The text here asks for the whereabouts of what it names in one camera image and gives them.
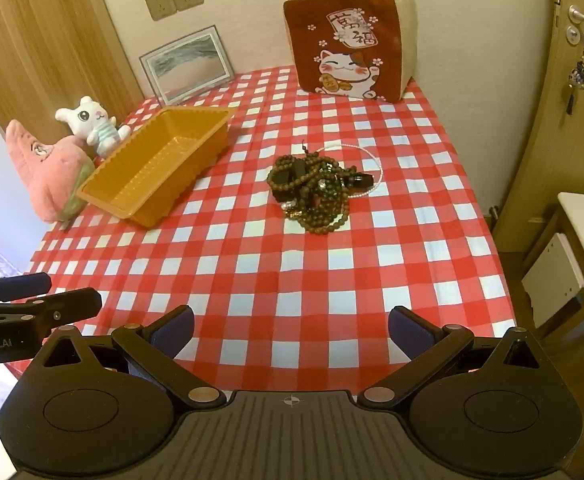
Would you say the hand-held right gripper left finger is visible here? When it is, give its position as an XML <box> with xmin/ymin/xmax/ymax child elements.
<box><xmin>31</xmin><ymin>304</ymin><xmax>227</xmax><ymax>407</ymax></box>

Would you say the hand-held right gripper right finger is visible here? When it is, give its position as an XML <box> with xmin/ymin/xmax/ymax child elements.
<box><xmin>359</xmin><ymin>305</ymin><xmax>555</xmax><ymax>408</ymax></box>

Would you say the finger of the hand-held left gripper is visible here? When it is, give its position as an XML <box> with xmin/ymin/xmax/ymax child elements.
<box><xmin>0</xmin><ymin>272</ymin><xmax>53</xmax><ymax>306</ymax></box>
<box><xmin>0</xmin><ymin>287</ymin><xmax>104</xmax><ymax>340</ymax></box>

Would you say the white pearl necklace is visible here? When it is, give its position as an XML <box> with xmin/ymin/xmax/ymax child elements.
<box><xmin>317</xmin><ymin>143</ymin><xmax>385</xmax><ymax>202</ymax></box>

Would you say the orange plastic tray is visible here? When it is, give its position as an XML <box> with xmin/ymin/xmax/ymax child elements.
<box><xmin>77</xmin><ymin>106</ymin><xmax>237</xmax><ymax>228</ymax></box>

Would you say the pile of dark bead bracelets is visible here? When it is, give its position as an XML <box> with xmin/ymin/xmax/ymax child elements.
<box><xmin>266</xmin><ymin>144</ymin><xmax>375</xmax><ymax>235</ymax></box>

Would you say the red white checkered tablecloth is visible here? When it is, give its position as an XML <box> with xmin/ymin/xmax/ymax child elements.
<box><xmin>19</xmin><ymin>66</ymin><xmax>517</xmax><ymax>411</ymax></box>

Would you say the pink star plush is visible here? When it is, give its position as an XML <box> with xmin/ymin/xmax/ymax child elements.
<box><xmin>4</xmin><ymin>119</ymin><xmax>95</xmax><ymax>223</ymax></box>

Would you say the white step stool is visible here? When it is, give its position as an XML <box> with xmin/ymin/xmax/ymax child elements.
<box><xmin>522</xmin><ymin>232</ymin><xmax>584</xmax><ymax>330</ymax></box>

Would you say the white rabbit plush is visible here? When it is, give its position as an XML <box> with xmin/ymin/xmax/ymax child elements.
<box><xmin>54</xmin><ymin>96</ymin><xmax>133</xmax><ymax>158</ymax></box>

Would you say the wooden door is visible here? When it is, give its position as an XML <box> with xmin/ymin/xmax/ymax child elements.
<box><xmin>492</xmin><ymin>0</ymin><xmax>584</xmax><ymax>253</ymax></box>

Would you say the wooden wardrobe panel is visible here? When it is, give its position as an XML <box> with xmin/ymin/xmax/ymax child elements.
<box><xmin>0</xmin><ymin>0</ymin><xmax>147</xmax><ymax>146</ymax></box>

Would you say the framed sand picture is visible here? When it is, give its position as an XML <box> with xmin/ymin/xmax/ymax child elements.
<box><xmin>139</xmin><ymin>25</ymin><xmax>235</xmax><ymax>106</ymax></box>

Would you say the brown cat print cushion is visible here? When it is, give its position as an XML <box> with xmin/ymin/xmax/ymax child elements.
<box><xmin>283</xmin><ymin>0</ymin><xmax>419</xmax><ymax>103</ymax></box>

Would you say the hanging tassel charm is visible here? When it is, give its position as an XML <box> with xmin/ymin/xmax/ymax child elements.
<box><xmin>566</xmin><ymin>24</ymin><xmax>584</xmax><ymax>116</ymax></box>

